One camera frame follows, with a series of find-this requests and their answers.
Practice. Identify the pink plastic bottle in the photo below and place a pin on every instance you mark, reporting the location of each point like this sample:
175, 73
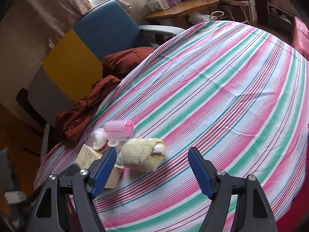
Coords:
118, 131

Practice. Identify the white boxes on table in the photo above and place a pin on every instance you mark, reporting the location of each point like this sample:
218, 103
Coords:
157, 5

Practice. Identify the red garment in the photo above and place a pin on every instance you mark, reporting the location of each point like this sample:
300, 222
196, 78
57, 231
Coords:
300, 38

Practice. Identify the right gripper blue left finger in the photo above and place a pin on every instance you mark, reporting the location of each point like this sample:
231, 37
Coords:
89, 183

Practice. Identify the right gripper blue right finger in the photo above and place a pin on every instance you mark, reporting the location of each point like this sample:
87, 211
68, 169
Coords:
217, 188

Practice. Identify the dark red blanket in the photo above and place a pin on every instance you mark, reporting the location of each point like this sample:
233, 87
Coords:
116, 67

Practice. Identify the striped bed sheet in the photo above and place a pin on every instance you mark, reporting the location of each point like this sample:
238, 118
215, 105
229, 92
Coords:
237, 93

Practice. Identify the wooden bedside table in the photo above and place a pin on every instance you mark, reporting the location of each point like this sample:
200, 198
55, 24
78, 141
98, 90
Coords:
182, 9

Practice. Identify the small white plastic wad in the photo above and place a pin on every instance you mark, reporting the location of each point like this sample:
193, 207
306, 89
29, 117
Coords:
98, 139

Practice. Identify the grey yellow blue headboard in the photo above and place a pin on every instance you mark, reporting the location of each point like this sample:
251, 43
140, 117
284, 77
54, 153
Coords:
75, 63

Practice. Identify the cream knitted sock roll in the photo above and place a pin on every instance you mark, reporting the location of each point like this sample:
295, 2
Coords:
143, 155

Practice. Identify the pink patterned curtain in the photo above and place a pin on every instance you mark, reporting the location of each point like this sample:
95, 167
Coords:
54, 18

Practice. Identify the gold lined red box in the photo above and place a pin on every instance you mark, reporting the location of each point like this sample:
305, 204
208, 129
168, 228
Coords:
72, 216

